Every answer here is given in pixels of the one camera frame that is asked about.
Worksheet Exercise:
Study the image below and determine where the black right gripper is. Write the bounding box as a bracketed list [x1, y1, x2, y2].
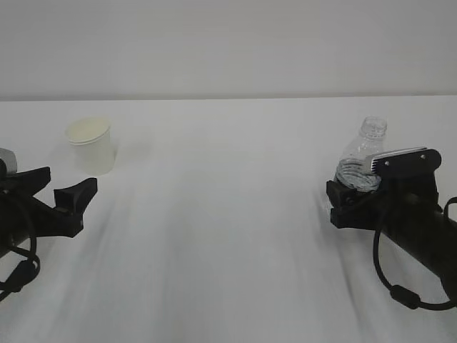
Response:
[326, 172, 440, 232]

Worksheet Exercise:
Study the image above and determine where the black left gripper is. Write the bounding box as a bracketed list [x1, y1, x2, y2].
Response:
[1, 166, 98, 247]

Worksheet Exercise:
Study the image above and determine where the clear green-label water bottle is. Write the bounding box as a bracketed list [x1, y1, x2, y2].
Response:
[333, 116, 387, 204]

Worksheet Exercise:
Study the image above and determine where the white paper cup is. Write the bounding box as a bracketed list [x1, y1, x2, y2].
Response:
[65, 117, 115, 176]

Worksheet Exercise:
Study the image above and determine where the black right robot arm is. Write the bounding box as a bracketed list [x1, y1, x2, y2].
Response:
[326, 174, 456, 302]

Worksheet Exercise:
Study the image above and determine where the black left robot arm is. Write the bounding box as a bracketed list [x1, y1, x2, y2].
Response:
[1, 166, 98, 256]

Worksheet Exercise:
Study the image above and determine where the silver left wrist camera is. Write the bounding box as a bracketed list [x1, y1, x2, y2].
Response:
[0, 148, 18, 175]

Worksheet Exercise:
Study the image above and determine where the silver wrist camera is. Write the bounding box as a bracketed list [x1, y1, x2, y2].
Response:
[363, 146, 442, 179]
[0, 148, 18, 175]

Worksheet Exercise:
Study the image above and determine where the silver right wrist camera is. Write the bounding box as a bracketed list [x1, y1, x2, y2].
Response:
[363, 146, 442, 179]

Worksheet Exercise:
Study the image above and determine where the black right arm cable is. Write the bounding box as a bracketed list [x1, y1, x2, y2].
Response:
[372, 196, 457, 311]

